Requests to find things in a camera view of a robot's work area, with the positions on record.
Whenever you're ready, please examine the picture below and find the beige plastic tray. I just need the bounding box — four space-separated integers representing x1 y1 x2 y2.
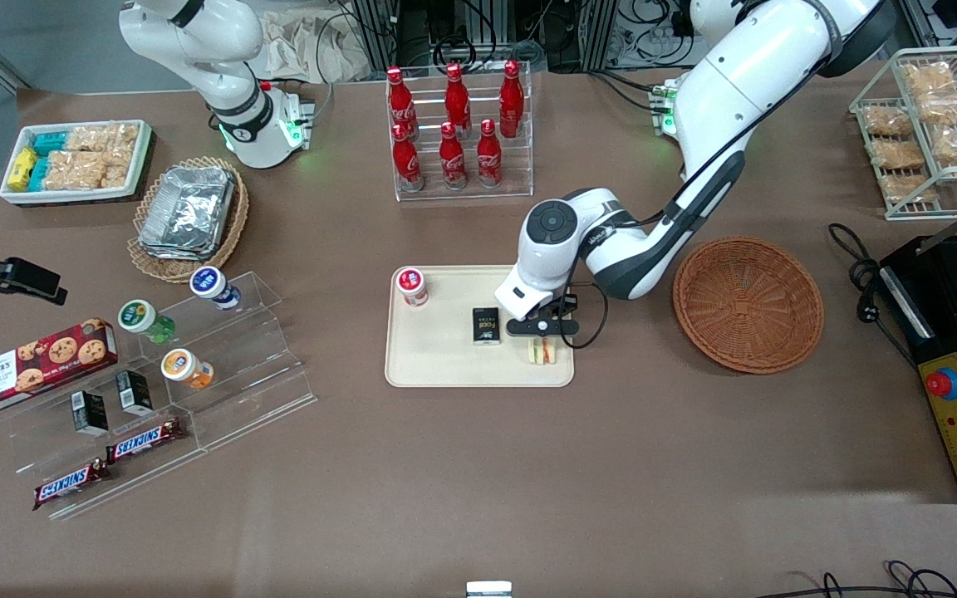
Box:
385 264 575 389

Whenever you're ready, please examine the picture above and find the round brown wicker basket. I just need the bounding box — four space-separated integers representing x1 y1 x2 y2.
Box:
672 236 825 375

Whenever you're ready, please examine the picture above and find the oval light wicker basket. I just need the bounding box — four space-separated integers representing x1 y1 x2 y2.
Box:
127 156 250 284

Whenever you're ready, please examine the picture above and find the small black box gold print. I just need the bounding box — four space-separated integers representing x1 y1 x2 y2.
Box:
472 307 503 345

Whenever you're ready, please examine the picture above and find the red Walkers cookie box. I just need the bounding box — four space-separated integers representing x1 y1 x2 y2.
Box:
0 318 119 418

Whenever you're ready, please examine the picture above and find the white rectangular snack bin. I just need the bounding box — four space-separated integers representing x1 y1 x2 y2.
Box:
0 120 153 205

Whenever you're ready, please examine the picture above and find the green-lidded drink bottle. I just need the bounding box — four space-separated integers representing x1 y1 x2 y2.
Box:
118 299 176 345

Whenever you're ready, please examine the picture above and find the red-lidded white cup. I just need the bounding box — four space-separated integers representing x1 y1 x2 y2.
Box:
395 266 430 308

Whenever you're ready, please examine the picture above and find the yellow snack pack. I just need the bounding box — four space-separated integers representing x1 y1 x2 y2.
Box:
7 147 39 191

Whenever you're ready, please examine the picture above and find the clear bag of rice crackers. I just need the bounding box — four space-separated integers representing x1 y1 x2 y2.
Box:
66 123 140 154
101 149 137 189
45 151 110 191

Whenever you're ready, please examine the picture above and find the clear acrylic bottle rack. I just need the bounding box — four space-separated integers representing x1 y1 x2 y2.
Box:
385 62 534 203

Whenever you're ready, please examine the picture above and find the red cola bottle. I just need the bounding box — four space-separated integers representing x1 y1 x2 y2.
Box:
386 66 415 134
392 123 424 193
439 122 469 190
444 63 472 134
498 60 526 139
476 119 503 189

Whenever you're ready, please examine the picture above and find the small black carton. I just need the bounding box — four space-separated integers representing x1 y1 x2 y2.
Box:
115 370 154 416
71 390 110 438

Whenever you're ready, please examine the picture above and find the stack of foil trays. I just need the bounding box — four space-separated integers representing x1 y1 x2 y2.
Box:
138 166 236 262

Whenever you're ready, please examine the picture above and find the orange-lidded drink bottle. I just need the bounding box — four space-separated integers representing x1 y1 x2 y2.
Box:
161 348 215 391

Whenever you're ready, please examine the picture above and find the blue-lidded drink bottle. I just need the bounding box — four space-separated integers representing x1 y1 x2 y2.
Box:
189 266 242 311

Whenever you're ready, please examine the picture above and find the Snickers chocolate bar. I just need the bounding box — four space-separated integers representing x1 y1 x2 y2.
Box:
105 418 185 463
32 459 112 511

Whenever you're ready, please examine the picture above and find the clear acrylic step shelf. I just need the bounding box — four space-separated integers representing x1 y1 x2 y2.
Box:
0 270 318 522

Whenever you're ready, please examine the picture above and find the crumpled beige cloth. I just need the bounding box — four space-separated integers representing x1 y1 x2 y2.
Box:
258 8 373 84

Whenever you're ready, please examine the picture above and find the black machine with yellow panel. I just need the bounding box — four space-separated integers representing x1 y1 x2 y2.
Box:
879 191 957 505

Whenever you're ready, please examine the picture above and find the red emergency stop button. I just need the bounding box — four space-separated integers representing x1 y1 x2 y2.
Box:
925 367 957 403

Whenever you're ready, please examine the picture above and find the black power cable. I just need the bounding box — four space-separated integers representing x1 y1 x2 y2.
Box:
828 222 920 366

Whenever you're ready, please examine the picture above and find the black floor cable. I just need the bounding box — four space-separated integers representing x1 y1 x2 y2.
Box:
757 561 957 598

